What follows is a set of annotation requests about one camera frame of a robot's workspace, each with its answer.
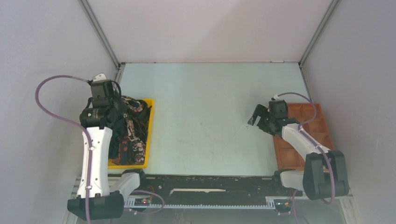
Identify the pile of dark ties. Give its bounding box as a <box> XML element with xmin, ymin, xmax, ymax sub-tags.
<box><xmin>108</xmin><ymin>96</ymin><xmax>153</xmax><ymax>166</ymax></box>

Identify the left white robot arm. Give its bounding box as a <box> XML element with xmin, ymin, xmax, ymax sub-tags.
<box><xmin>67</xmin><ymin>98</ymin><xmax>148</xmax><ymax>224</ymax></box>

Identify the aluminium frame rail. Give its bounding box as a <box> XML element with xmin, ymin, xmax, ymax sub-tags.
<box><xmin>71</xmin><ymin>177</ymin><xmax>354</xmax><ymax>200</ymax></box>

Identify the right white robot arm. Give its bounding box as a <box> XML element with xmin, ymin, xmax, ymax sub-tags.
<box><xmin>248</xmin><ymin>100</ymin><xmax>350</xmax><ymax>200</ymax></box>

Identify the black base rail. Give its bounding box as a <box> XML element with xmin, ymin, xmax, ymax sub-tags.
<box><xmin>138</xmin><ymin>175</ymin><xmax>293</xmax><ymax>207</ymax></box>

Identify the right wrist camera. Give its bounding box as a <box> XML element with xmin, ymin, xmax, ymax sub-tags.
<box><xmin>269</xmin><ymin>99</ymin><xmax>289</xmax><ymax>119</ymax></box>

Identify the brown compartment tray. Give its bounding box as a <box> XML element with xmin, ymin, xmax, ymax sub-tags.
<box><xmin>273</xmin><ymin>103</ymin><xmax>335</xmax><ymax>171</ymax></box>

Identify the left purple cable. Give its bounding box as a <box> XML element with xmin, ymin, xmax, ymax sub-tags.
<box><xmin>35</xmin><ymin>75</ymin><xmax>165</xmax><ymax>224</ymax></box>

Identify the yellow plastic bin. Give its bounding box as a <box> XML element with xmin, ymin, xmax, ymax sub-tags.
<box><xmin>107</xmin><ymin>98</ymin><xmax>155</xmax><ymax>169</ymax></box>

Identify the white slotted cable duct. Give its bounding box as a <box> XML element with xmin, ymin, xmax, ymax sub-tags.
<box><xmin>123</xmin><ymin>197</ymin><xmax>276</xmax><ymax>210</ymax></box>

